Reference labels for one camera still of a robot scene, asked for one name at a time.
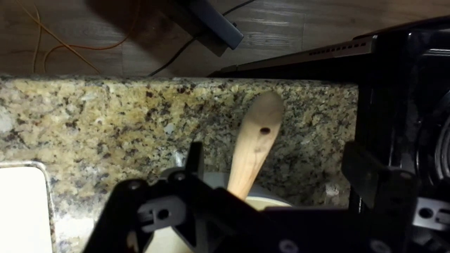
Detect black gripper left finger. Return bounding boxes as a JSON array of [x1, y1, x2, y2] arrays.
[[84, 139, 265, 253]]

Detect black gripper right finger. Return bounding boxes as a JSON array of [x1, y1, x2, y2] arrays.
[[342, 140, 420, 253]]

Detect wooden spoon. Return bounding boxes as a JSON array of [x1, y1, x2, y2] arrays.
[[227, 90, 286, 202]]

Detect white pot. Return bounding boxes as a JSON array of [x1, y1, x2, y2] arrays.
[[160, 167, 293, 253]]

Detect white kitchen sink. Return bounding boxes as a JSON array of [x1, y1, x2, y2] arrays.
[[0, 160, 55, 253]]

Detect blue metal bar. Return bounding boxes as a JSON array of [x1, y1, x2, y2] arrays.
[[188, 0, 247, 50]]

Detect black floor cable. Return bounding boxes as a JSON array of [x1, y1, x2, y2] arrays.
[[148, 0, 258, 78]]

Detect orange floor cable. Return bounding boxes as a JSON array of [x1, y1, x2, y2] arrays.
[[20, 0, 143, 76]]

